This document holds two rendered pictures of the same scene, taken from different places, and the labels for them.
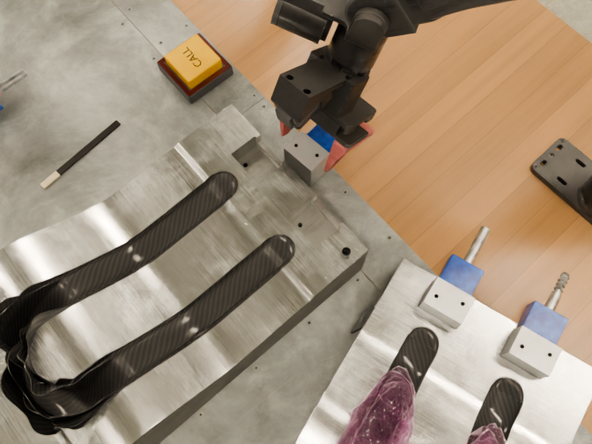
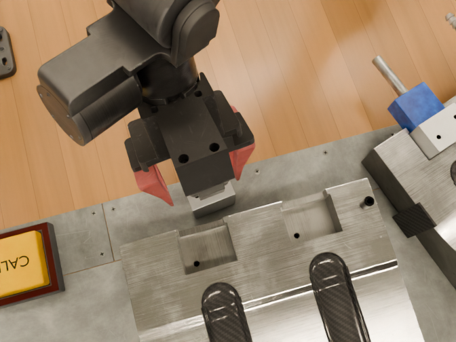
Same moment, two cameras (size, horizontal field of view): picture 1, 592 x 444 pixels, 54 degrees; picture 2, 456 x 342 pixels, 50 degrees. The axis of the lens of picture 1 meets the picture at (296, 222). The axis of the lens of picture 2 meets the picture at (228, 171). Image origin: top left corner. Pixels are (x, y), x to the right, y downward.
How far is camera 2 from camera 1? 0.34 m
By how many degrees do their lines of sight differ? 19
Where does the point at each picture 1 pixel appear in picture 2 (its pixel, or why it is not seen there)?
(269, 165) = (209, 236)
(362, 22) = (196, 28)
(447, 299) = (445, 128)
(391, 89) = not seen: hidden behind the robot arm
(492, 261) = not seen: hidden behind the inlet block
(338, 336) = (407, 252)
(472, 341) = not seen: outside the picture
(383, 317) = (428, 198)
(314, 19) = (122, 89)
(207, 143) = (157, 297)
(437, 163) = (267, 69)
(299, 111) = (227, 169)
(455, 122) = (231, 30)
